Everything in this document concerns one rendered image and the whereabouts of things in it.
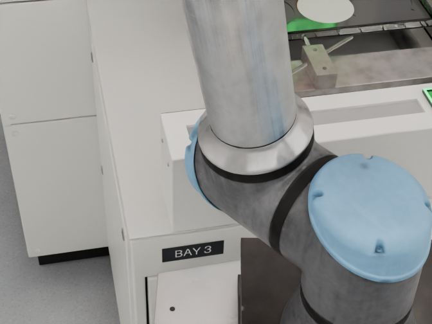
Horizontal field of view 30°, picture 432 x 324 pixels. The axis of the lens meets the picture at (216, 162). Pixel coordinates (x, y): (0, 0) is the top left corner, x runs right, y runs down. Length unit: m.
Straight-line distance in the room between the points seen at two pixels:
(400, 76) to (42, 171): 0.89
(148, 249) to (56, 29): 0.63
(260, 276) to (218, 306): 0.10
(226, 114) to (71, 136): 1.10
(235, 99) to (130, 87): 0.67
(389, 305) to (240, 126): 0.22
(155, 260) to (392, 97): 0.41
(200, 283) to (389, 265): 0.39
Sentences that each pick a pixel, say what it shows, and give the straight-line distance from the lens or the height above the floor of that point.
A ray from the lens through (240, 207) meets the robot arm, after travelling 0.81.
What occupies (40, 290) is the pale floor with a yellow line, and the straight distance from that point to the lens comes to 2.13.
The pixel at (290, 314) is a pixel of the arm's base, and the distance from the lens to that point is 0.88.
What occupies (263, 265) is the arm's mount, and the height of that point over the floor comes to 0.90.
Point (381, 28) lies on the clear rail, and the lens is 1.41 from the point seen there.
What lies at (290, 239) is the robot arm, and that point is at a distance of 0.78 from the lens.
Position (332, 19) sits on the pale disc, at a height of 0.90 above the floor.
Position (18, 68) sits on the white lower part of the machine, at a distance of 1.69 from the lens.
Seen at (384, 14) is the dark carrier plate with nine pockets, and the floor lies 0.90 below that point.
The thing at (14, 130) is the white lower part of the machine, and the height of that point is 0.51.
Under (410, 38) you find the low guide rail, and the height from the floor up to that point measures 0.85.
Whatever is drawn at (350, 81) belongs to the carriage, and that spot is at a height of 0.88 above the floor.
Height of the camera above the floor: 1.67
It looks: 44 degrees down
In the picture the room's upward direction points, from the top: 3 degrees clockwise
